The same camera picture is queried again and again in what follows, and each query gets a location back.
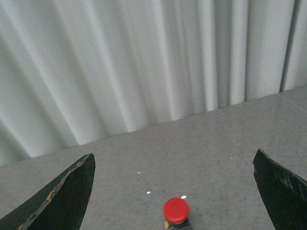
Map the white pleated curtain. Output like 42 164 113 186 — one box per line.
0 0 307 165

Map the red mushroom push button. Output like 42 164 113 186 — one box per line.
163 197 192 230

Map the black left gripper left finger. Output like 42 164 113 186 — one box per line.
0 153 95 230

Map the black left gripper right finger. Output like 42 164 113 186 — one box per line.
253 149 307 230

